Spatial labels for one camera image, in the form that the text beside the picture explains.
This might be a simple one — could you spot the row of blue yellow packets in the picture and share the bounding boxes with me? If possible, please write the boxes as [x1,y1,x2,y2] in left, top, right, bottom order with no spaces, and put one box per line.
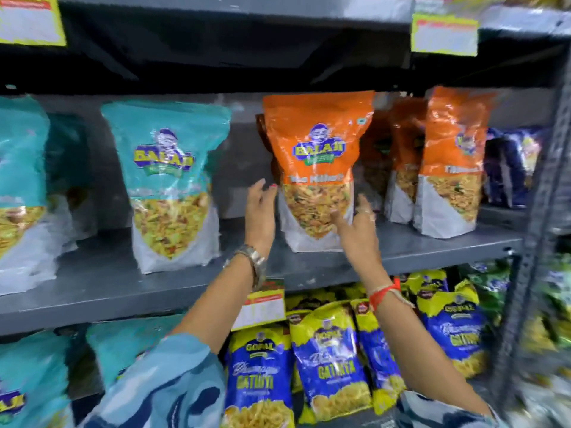
[222,268,491,428]

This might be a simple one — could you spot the dark blue snack packets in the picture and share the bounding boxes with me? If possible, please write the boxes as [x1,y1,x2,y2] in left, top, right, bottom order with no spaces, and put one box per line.
[483,126,544,208]

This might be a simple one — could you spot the grey perforated shelf post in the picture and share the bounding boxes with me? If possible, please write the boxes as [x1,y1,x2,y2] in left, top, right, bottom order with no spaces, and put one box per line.
[486,44,571,413]

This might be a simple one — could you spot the grey metal shelf board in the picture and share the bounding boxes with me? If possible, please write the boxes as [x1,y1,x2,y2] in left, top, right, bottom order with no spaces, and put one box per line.
[0,216,526,337]
[0,0,571,40]

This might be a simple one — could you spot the blue camouflage left sleeve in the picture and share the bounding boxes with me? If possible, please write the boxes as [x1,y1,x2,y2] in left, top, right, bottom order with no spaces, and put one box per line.
[79,333,226,428]

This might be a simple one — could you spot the yellow price tag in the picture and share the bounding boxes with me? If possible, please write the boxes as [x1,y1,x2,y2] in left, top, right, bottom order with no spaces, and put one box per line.
[0,0,67,47]
[410,13,480,57]
[231,280,287,331]

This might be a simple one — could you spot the person's right hand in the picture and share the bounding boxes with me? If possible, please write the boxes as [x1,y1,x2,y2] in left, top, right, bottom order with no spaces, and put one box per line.
[330,193,394,289]

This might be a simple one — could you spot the teal snack packet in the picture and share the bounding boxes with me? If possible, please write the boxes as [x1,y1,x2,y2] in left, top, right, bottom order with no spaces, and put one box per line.
[0,331,76,428]
[101,100,232,275]
[0,95,59,297]
[86,314,184,390]

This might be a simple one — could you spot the person's left hand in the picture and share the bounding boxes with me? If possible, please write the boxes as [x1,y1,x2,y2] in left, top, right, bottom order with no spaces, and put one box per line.
[244,178,279,257]

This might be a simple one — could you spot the blue camouflage right sleeve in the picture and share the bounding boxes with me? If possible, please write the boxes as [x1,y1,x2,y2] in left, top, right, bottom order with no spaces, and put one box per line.
[396,390,510,428]

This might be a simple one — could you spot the green snack packets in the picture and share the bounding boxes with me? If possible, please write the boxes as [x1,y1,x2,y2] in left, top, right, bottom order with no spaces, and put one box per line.
[462,259,512,318]

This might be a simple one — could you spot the red thread bracelet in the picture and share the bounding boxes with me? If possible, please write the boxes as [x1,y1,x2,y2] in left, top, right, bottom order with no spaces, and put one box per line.
[368,280,415,312]

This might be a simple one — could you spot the person's right forearm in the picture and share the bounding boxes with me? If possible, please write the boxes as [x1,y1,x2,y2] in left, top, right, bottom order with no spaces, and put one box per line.
[359,274,492,416]

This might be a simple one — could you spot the blue camouflage sleeve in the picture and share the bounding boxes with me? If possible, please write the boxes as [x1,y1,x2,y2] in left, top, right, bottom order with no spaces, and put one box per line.
[79,333,226,428]
[396,390,510,428]

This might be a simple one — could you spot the orange snack packet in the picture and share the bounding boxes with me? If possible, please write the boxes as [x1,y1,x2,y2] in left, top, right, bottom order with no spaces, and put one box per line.
[385,98,430,224]
[262,91,376,254]
[412,86,497,239]

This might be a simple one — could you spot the person's left forearm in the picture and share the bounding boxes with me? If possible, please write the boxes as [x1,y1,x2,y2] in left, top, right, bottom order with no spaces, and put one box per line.
[172,253,267,353]

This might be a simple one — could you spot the silver wristwatch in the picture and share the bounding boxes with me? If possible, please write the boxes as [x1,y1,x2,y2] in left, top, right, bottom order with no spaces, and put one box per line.
[223,245,268,291]

